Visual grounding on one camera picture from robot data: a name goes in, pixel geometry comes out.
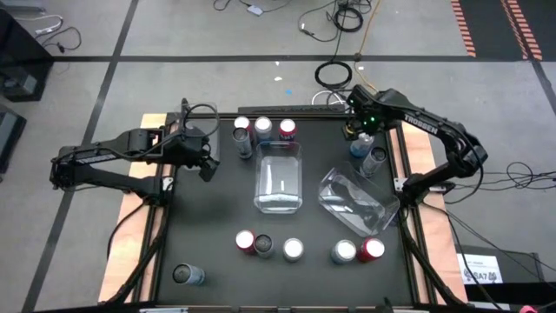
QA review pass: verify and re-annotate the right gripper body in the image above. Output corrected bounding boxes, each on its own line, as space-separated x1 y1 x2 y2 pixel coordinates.
345 84 393 137

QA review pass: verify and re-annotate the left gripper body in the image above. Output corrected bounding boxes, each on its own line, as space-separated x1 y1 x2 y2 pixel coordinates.
167 132 212 169

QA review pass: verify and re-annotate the blue white soda can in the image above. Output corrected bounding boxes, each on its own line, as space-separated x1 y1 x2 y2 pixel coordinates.
329 238 358 265
254 116 275 144
349 132 375 158
282 236 305 263

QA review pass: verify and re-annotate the tall slim silver can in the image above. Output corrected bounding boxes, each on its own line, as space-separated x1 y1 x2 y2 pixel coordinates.
253 233 275 260
359 146 388 178
231 126 254 160
171 263 207 287

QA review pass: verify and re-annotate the red Fanta soda can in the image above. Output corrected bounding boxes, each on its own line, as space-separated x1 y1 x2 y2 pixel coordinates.
278 117 299 143
356 236 387 263
233 115 255 137
235 229 257 256

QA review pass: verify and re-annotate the black case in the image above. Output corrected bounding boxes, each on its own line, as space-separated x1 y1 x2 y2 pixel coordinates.
0 103 28 175

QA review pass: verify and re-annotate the white paper label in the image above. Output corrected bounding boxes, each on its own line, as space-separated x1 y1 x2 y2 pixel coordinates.
456 254 504 286

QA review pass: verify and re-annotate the black cabinet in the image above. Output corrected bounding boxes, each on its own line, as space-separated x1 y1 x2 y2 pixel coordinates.
0 8 56 103

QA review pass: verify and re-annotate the black box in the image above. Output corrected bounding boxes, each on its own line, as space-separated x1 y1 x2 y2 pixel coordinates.
455 245 556 305

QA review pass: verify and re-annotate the black metal table frame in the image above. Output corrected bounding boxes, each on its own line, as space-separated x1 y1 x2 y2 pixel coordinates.
103 97 468 313

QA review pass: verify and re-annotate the white cable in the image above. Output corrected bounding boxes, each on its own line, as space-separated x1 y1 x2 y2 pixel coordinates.
311 90 351 108
15 14 64 36

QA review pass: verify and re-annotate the coiled black cable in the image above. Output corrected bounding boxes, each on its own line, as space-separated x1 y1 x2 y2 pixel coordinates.
314 60 354 90
332 6 364 34

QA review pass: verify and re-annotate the yellow cable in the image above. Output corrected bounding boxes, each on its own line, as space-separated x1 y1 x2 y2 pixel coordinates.
352 0 383 95

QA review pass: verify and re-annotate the thin black cable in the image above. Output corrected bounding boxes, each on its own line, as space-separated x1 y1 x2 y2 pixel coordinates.
36 26 83 54

